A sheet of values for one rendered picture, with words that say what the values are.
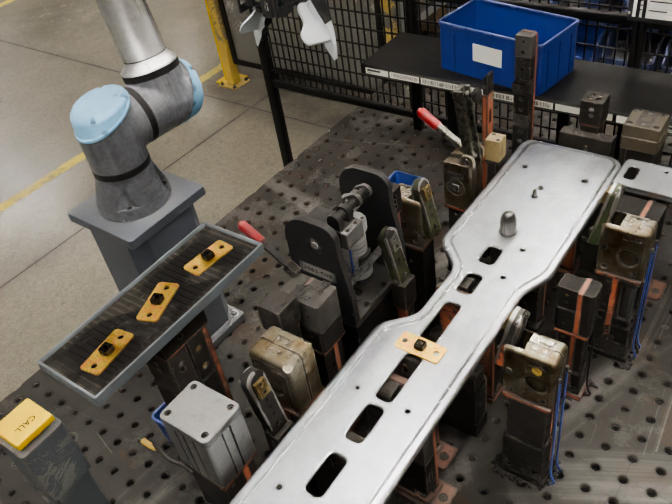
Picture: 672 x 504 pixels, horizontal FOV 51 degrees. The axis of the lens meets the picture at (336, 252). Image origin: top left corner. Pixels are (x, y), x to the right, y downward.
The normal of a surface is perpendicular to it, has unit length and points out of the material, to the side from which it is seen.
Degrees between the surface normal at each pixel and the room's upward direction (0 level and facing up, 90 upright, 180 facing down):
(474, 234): 0
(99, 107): 7
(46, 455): 90
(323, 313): 90
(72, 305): 0
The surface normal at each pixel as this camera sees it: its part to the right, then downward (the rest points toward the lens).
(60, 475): 0.81, 0.29
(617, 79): -0.14, -0.75
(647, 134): -0.57, 0.57
